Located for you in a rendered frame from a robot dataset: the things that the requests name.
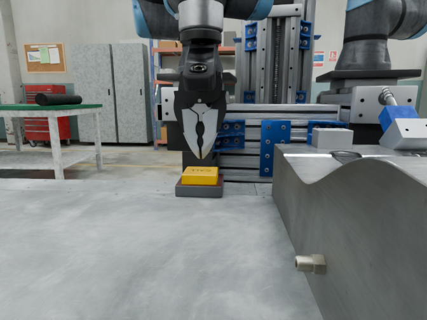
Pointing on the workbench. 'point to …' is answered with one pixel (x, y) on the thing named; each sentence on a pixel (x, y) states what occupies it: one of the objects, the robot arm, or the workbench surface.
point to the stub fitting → (311, 263)
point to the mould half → (358, 227)
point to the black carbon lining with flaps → (360, 155)
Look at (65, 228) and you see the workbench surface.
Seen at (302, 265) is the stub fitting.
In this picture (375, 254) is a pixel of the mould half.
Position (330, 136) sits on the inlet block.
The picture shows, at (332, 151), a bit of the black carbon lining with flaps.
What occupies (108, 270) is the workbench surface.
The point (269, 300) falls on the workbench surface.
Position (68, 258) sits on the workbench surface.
